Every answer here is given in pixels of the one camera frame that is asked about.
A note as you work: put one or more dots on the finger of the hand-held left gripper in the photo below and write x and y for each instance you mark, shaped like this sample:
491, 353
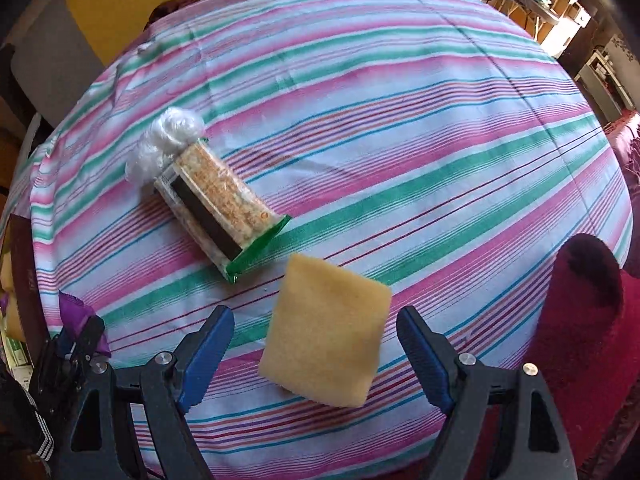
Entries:
85, 342

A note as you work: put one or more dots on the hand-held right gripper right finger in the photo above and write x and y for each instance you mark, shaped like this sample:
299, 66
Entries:
425, 355

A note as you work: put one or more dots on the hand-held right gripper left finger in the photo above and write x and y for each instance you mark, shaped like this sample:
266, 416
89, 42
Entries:
207, 355

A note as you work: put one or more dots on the purple snack packet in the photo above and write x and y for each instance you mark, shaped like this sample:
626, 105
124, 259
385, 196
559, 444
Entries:
72, 307

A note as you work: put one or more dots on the tall yellow sponge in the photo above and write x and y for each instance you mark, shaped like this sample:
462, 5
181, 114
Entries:
11, 322

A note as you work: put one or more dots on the dark brown storage box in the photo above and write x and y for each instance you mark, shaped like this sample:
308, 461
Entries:
25, 280

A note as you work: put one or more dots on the large rice cracker packet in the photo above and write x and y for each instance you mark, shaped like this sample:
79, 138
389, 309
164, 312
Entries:
220, 205

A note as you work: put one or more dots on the person's left forearm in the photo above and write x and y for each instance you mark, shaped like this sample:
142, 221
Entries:
25, 420

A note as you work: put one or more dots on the dark red fleece blanket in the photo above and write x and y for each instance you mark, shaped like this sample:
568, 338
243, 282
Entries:
590, 335

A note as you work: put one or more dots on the striped pink green blanket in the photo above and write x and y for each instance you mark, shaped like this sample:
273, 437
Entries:
400, 135

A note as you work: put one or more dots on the crumpled white plastic bag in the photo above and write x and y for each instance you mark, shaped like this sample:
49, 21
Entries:
165, 135

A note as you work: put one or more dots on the white shelf unit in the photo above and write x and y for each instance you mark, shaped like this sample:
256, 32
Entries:
607, 75

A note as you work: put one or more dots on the blue yellow grey chair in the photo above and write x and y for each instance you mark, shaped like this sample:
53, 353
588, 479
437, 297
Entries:
125, 5

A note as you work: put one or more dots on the dark red cloth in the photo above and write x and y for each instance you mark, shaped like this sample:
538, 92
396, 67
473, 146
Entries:
170, 7

